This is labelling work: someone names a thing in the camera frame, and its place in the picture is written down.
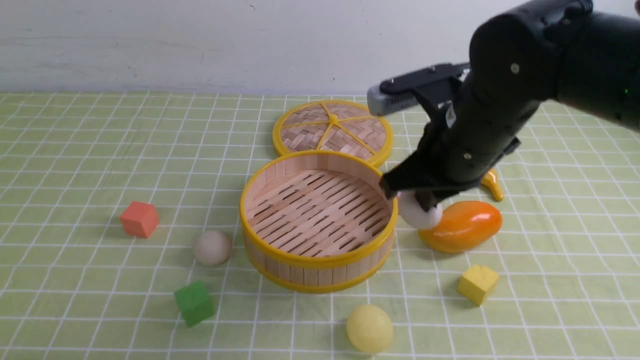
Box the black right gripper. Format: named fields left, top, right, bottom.
left=378, top=95, right=541, bottom=212

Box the white bun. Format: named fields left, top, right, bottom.
left=397, top=191, right=442, bottom=230
left=192, top=230, right=233, bottom=267

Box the yellow bun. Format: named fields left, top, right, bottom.
left=345, top=304, right=394, bottom=354

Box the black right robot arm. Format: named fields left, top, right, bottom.
left=367, top=0, right=640, bottom=211

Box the woven bamboo steamer lid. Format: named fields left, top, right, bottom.
left=272, top=99, right=394, bottom=167

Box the bamboo steamer tray yellow rim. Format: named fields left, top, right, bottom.
left=238, top=150, right=399, bottom=294

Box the orange toy mango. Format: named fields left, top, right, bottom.
left=418, top=200, right=503, bottom=254

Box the yellow toy banana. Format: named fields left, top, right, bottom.
left=481, top=168, right=505, bottom=202

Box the yellow cube block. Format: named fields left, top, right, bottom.
left=457, top=264, right=500, bottom=306

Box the green cube block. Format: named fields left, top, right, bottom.
left=173, top=281, right=215, bottom=328

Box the red cube block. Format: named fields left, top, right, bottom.
left=119, top=201, right=159, bottom=239

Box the green checkered tablecloth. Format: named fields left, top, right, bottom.
left=0, top=92, right=640, bottom=360

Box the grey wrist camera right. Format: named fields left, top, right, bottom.
left=367, top=62, right=471, bottom=117

